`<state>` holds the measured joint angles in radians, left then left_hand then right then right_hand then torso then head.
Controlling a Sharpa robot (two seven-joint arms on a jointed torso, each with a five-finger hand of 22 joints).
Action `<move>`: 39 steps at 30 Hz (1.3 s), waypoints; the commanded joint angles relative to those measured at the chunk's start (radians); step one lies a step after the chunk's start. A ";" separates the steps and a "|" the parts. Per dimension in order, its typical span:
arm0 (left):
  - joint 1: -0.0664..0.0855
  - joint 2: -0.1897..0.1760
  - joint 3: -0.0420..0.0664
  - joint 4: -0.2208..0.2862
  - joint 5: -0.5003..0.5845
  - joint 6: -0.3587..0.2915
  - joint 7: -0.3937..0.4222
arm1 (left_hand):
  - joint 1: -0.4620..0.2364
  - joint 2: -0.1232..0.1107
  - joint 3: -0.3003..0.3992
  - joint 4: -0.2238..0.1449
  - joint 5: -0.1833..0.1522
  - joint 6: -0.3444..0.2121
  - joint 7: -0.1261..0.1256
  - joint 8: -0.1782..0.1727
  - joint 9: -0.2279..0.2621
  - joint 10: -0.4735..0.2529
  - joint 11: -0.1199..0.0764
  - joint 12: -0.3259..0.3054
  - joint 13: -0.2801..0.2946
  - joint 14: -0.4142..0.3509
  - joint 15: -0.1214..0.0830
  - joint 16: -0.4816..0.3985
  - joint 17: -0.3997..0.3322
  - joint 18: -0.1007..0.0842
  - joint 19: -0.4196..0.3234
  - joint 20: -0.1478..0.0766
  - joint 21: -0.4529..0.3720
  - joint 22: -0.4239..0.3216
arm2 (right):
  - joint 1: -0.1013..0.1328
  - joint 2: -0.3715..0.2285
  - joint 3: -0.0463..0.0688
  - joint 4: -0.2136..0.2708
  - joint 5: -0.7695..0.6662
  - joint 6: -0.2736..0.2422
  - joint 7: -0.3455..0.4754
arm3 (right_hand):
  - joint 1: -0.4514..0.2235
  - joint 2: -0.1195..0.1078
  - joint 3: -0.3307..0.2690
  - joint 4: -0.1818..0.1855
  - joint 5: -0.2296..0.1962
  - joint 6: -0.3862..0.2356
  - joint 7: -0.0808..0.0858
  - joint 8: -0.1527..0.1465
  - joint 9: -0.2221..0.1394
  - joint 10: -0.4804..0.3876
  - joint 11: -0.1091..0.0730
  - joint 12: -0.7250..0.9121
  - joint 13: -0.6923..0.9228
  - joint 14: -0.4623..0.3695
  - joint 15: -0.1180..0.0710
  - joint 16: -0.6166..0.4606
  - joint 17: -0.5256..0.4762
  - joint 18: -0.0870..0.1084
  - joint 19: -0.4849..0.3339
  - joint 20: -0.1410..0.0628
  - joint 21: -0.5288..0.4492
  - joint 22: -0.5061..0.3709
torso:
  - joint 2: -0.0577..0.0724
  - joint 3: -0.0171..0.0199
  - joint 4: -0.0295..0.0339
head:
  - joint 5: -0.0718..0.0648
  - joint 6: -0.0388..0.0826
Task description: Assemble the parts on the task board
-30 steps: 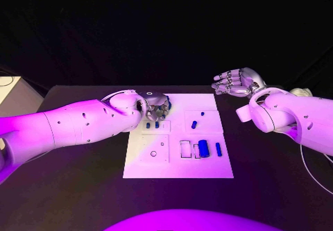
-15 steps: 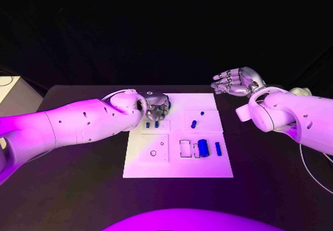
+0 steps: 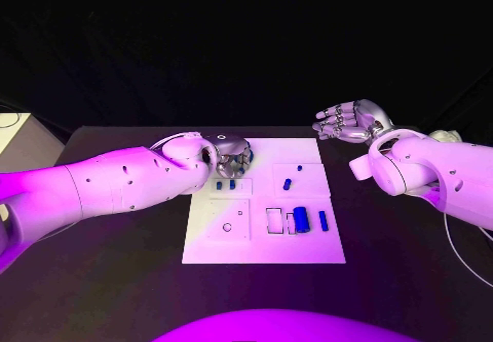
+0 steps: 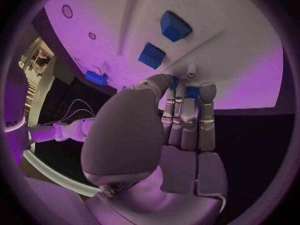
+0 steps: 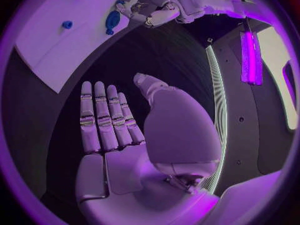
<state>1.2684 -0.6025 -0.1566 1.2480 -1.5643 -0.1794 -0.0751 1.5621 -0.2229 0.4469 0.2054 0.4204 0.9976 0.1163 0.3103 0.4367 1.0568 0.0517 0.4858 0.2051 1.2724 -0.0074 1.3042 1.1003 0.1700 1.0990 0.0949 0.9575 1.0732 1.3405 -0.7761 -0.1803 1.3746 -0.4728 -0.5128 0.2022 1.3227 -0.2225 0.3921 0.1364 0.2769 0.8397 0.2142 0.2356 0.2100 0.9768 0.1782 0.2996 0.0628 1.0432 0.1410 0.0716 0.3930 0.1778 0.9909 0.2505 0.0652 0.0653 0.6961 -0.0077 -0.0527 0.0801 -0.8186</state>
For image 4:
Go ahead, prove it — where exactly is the large blue block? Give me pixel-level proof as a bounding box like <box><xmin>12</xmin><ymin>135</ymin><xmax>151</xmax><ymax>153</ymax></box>
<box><xmin>160</xmin><ymin>10</ymin><xmax>194</xmax><ymax>43</ymax></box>

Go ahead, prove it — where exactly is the white task board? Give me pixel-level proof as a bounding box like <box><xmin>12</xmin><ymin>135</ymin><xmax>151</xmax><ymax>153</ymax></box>
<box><xmin>43</xmin><ymin>0</ymin><xmax>285</xmax><ymax>110</ymax></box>

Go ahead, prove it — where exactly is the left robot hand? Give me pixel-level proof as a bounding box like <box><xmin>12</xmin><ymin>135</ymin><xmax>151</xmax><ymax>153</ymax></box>
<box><xmin>80</xmin><ymin>74</ymin><xmax>228</xmax><ymax>225</ymax></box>

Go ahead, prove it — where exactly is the small blue block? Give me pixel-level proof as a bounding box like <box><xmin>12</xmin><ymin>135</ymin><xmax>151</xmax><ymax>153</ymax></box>
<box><xmin>137</xmin><ymin>42</ymin><xmax>167</xmax><ymax>70</ymax></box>

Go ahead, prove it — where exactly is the blue plug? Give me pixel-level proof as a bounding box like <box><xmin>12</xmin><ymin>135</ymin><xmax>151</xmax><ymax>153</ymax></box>
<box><xmin>169</xmin><ymin>75</ymin><xmax>201</xmax><ymax>107</ymax></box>

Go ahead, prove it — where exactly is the blue long block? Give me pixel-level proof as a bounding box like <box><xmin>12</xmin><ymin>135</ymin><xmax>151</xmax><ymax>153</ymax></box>
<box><xmin>84</xmin><ymin>70</ymin><xmax>110</xmax><ymax>87</ymax></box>

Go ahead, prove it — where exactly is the white cable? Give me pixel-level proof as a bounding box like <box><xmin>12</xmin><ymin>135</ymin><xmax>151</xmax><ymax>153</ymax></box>
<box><xmin>60</xmin><ymin>98</ymin><xmax>96</xmax><ymax>122</ymax></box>
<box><xmin>62</xmin><ymin>107</ymin><xmax>95</xmax><ymax>121</ymax></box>

